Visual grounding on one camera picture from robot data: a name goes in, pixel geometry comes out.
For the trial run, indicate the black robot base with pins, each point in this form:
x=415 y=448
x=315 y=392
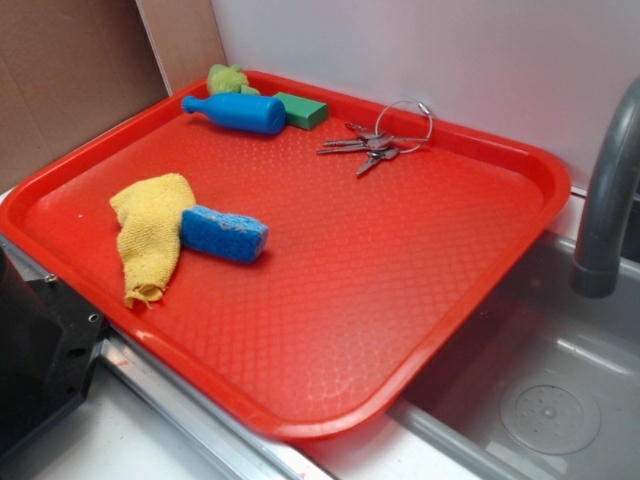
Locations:
x=50 y=338

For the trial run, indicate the yellow cloth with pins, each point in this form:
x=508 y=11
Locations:
x=149 y=213

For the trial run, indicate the red plastic tray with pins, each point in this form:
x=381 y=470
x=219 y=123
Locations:
x=364 y=278

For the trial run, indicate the blue sponge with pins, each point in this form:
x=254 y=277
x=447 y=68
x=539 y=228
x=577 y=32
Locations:
x=229 y=236

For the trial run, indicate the green block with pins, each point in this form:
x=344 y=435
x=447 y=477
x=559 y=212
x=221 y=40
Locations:
x=303 y=113

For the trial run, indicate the blue plastic bottle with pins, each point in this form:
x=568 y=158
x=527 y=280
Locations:
x=251 y=113

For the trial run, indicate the green plush toy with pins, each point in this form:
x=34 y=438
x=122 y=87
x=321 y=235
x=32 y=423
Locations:
x=229 y=79

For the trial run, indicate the grey sink basin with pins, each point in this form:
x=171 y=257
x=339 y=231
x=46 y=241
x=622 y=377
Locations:
x=539 y=383

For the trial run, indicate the grey faucet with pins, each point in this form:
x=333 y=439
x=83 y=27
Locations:
x=609 y=226

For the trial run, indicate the brown cardboard panel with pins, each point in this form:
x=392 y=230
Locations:
x=71 y=70

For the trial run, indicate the silver keys on ring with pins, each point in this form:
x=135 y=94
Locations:
x=378 y=145

